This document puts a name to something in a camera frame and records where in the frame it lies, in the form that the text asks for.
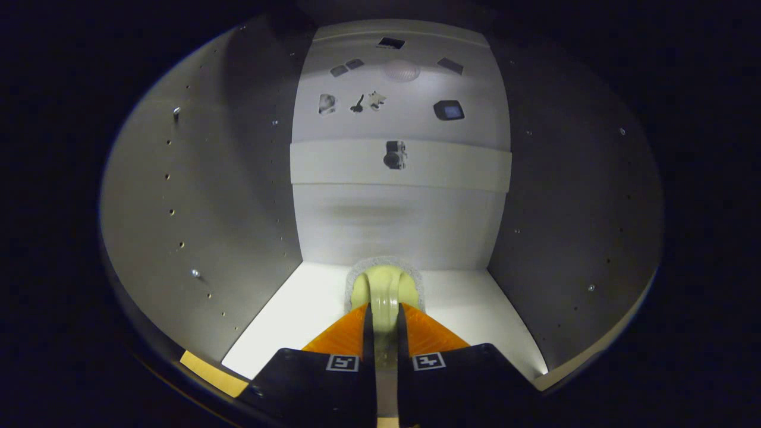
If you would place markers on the dark grey cabinet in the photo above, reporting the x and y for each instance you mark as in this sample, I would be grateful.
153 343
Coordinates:
208 208

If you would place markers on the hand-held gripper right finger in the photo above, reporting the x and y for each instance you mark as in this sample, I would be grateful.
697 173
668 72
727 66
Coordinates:
404 392

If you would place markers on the white cabinet shelf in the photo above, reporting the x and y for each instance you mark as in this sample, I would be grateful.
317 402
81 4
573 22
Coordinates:
475 321

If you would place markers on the pale yellow mug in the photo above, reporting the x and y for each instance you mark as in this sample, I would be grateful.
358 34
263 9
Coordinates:
383 291

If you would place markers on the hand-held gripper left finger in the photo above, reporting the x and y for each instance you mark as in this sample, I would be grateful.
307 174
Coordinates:
369 392

